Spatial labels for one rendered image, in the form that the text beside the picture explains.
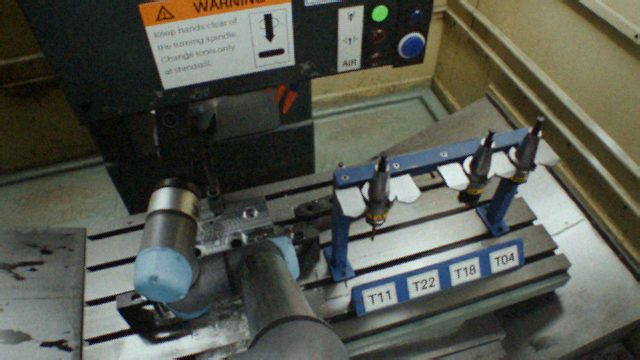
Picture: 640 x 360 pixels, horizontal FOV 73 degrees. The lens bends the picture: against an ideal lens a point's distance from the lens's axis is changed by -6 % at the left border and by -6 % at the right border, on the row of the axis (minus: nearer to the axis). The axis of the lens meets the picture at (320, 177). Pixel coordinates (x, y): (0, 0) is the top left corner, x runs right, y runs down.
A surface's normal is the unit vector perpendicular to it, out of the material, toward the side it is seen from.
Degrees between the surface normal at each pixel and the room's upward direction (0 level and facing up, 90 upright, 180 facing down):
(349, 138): 0
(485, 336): 7
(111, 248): 0
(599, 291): 24
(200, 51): 90
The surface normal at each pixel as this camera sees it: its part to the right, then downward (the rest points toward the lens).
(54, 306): 0.38, -0.70
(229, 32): 0.29, 0.72
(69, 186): -0.01, -0.66
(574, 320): -0.40, -0.52
